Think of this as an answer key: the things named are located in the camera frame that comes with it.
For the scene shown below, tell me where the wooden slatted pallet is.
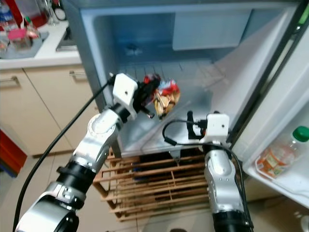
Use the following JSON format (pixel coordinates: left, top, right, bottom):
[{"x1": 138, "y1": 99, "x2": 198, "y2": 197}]
[{"x1": 98, "y1": 146, "x2": 219, "y2": 222}]

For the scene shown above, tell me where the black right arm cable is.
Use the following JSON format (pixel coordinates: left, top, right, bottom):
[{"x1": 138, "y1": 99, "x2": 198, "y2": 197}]
[{"x1": 161, "y1": 118, "x2": 199, "y2": 146}]

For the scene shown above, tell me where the fridge thermostat knob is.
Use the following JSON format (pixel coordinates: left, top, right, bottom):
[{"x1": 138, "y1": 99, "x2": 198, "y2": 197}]
[{"x1": 123, "y1": 44, "x2": 141, "y2": 57}]

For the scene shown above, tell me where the red yellow snack bag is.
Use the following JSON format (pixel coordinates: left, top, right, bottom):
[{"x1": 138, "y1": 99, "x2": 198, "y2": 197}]
[{"x1": 150, "y1": 79, "x2": 181, "y2": 121}]

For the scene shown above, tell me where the clear water bottle blue label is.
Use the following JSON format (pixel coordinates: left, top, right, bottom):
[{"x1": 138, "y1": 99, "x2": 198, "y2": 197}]
[{"x1": 0, "y1": 4, "x2": 14, "y2": 30}]

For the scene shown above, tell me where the beige kitchen cabinet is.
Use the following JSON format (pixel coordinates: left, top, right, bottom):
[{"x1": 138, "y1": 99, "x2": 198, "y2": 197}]
[{"x1": 0, "y1": 49, "x2": 103, "y2": 157}]

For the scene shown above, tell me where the green and black object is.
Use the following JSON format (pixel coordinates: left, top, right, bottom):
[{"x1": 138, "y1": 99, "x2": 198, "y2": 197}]
[{"x1": 300, "y1": 4, "x2": 309, "y2": 26}]

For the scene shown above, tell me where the black and white jug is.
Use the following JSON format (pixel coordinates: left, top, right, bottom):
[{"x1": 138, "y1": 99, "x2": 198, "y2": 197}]
[{"x1": 50, "y1": 0, "x2": 68, "y2": 23}]

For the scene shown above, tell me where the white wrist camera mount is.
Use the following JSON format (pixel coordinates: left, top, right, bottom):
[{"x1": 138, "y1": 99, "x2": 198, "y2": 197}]
[
  {"x1": 112, "y1": 73, "x2": 139, "y2": 115},
  {"x1": 205, "y1": 113, "x2": 230, "y2": 145}
]

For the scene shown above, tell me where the steel gas hob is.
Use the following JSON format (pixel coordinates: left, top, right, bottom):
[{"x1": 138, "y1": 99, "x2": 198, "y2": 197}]
[{"x1": 56, "y1": 24, "x2": 79, "y2": 52}]

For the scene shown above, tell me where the grey fridge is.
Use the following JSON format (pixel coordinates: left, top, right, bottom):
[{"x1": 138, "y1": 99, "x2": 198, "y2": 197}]
[{"x1": 62, "y1": 0, "x2": 301, "y2": 158}]

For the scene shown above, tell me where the grey fridge door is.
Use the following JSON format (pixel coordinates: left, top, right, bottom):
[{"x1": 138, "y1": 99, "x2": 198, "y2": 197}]
[{"x1": 231, "y1": 0, "x2": 309, "y2": 200}]

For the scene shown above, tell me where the white freezer compartment flap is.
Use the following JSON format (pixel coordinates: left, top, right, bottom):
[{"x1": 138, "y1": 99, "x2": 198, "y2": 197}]
[{"x1": 172, "y1": 10, "x2": 255, "y2": 52}]

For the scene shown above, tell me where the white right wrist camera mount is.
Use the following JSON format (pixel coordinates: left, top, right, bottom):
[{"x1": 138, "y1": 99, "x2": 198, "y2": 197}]
[{"x1": 205, "y1": 113, "x2": 230, "y2": 145}]

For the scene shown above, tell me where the pink lidded cup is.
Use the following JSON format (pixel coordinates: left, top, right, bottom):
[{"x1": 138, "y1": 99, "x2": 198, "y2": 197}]
[{"x1": 8, "y1": 29, "x2": 28, "y2": 50}]

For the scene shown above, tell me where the grey counter mat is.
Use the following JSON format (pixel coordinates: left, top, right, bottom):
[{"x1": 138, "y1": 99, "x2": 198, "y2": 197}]
[{"x1": 0, "y1": 31, "x2": 50, "y2": 62}]

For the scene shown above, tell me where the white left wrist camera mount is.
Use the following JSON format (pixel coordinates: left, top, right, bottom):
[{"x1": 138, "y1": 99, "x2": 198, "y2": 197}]
[{"x1": 112, "y1": 73, "x2": 139, "y2": 115}]

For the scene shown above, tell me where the red and blue box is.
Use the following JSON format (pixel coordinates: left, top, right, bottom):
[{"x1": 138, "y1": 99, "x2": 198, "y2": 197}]
[{"x1": 0, "y1": 129, "x2": 15, "y2": 175}]

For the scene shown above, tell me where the silver cabinet handle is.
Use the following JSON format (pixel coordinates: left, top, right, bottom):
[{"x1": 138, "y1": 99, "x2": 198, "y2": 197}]
[
  {"x1": 0, "y1": 76, "x2": 14, "y2": 88},
  {"x1": 69, "y1": 71, "x2": 88, "y2": 80}
]

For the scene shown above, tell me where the red sauce bottle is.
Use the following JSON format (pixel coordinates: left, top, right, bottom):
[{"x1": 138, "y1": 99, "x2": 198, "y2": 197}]
[{"x1": 24, "y1": 16, "x2": 41, "y2": 40}]

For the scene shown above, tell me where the green cap bottle orange label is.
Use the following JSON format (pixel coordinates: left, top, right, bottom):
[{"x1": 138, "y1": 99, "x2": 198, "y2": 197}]
[{"x1": 254, "y1": 126, "x2": 309, "y2": 180}]

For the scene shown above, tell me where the red plastic rack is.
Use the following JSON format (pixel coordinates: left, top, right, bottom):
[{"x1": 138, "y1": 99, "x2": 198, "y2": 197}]
[{"x1": 0, "y1": 0, "x2": 50, "y2": 30}]

